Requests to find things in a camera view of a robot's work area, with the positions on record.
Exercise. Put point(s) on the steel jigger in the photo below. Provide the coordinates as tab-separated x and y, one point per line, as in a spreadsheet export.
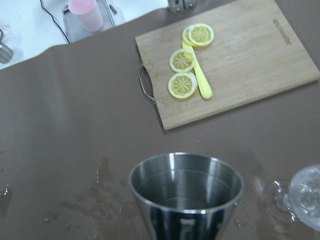
185	196

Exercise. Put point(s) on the clear wine glass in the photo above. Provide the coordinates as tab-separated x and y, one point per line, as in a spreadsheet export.
296	199

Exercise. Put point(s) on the lemon slice near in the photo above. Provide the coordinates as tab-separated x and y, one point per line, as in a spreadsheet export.
182	85

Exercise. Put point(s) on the lemon slice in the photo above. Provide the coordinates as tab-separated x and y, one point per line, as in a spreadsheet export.
198	35
182	60
182	85

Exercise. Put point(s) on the lemon slice middle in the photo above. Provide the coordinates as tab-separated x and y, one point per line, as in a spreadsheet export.
182	60

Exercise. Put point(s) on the lemon slice far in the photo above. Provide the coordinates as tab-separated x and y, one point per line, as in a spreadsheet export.
198	35

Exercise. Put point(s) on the bamboo cutting board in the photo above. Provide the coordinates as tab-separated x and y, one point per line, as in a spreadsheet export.
255	54

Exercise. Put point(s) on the white kitchen scale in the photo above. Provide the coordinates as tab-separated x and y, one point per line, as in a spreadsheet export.
75	30

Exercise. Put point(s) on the pink plastic cup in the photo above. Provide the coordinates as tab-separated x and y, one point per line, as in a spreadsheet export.
88	13

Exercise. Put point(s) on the aluminium frame post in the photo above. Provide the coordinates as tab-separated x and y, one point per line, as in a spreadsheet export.
180	5

